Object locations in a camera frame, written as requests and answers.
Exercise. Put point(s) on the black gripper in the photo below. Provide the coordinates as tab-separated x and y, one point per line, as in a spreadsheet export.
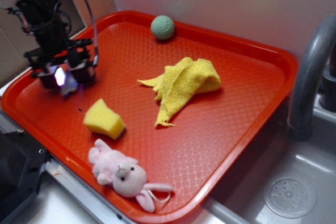
53	76

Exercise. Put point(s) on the brown wood chip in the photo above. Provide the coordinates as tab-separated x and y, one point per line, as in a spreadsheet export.
69	87

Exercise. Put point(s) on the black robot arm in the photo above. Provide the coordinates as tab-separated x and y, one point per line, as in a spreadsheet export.
75	59

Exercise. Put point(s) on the yellow sponge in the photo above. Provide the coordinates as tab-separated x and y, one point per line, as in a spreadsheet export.
101	119

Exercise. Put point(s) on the pink plush bunny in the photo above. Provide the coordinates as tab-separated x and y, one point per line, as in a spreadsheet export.
127	178

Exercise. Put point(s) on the green dimpled ball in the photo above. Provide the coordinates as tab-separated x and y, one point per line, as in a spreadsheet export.
162	27

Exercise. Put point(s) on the yellow cloth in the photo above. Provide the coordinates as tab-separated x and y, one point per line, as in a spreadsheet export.
179	83

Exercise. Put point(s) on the red plastic tray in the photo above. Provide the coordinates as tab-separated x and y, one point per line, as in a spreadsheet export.
205	137

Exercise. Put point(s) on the grey toy sink basin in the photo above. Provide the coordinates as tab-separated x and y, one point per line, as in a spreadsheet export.
238	197

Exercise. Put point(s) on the grey toy faucet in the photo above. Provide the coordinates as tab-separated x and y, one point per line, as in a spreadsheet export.
316	70

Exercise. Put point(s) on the round sink drain cover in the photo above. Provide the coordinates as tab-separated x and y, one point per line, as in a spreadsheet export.
289	196

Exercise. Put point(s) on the black metal bracket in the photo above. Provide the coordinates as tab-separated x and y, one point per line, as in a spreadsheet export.
23	161

